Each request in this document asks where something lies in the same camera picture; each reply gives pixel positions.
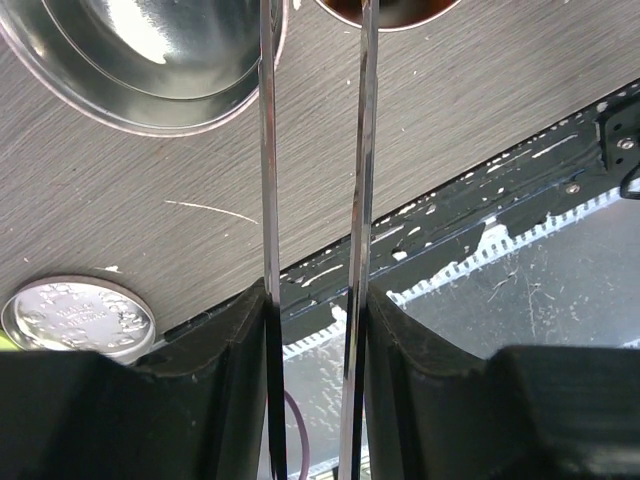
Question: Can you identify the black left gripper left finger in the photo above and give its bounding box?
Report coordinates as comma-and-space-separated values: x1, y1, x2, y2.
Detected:
1, 281, 267, 479

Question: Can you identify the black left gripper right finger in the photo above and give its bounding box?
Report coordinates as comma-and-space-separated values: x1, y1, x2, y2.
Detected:
364, 289, 639, 479

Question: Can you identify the tall pink lunch tin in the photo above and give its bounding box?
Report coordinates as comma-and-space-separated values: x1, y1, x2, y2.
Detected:
1, 1, 260, 138

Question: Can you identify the short pink lunch tin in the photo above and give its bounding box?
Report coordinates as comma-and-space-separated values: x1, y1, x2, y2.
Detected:
316, 0, 459, 32

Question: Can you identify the round metal lid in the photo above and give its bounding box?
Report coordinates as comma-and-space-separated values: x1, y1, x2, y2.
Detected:
1, 275, 156, 364

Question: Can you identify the green object behind lid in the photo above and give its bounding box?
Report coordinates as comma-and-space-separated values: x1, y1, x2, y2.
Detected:
0, 333, 16, 351

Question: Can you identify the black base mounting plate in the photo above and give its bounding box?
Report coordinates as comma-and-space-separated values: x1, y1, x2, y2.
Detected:
164, 79, 640, 346

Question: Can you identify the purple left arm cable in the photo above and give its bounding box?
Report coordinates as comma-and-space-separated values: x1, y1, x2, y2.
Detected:
282, 389, 312, 479

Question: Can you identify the white slotted cable duct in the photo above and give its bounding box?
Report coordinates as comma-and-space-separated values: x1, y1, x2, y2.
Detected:
283, 189, 620, 361

